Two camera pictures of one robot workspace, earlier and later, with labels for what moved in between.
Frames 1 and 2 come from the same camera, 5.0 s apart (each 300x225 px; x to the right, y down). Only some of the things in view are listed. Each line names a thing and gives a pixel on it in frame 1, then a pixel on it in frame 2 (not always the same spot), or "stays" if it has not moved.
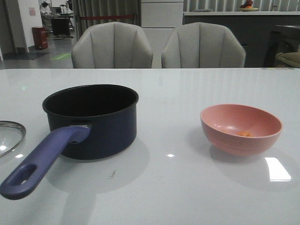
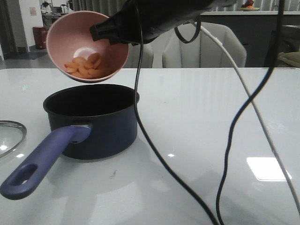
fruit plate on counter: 247,6 stays
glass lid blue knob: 12,134 stays
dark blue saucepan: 90,122 stays
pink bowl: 239,130 → 69,36
